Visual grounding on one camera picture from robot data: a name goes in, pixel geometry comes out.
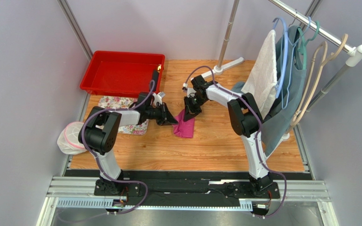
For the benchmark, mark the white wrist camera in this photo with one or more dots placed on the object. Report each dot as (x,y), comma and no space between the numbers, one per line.
(190,92)
(158,98)

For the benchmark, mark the floral cloth mat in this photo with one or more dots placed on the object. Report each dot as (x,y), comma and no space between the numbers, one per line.
(124,102)

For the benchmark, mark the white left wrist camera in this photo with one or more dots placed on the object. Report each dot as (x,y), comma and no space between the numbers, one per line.
(158,98)

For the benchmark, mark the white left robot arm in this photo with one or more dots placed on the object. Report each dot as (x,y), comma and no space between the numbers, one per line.
(99,133)

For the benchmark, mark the black object in tray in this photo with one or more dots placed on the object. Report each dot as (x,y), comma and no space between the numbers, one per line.
(155,78)

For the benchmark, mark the green clothes hanger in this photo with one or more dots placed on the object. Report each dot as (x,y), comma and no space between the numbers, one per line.
(303,42)

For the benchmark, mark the white mesh laundry bag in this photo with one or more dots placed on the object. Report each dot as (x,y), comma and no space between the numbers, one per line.
(68,141)

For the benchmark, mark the metal clothes rack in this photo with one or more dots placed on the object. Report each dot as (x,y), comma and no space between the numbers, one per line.
(355,53)

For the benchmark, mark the red plastic tray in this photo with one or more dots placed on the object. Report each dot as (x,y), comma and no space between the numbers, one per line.
(121,74)

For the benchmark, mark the white towel on hanger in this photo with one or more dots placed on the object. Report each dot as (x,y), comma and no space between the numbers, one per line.
(262,79)

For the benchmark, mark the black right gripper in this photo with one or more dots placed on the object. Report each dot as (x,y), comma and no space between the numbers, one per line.
(190,104)

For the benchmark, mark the magenta paper napkin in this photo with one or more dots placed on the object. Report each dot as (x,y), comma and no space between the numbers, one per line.
(184,129)

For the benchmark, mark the black table edge rail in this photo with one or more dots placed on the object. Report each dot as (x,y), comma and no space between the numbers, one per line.
(168,190)

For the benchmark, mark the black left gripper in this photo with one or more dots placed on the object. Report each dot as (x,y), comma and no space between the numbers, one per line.
(166,117)

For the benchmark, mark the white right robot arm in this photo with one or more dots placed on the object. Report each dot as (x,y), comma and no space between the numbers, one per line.
(245,119)

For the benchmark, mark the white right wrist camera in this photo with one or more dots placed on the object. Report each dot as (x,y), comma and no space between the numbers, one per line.
(190,92)

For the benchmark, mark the teal garment on hanger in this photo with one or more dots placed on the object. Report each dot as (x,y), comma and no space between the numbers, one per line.
(277,113)

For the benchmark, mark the blue clothes hanger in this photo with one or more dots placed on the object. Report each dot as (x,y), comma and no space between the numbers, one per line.
(284,56)

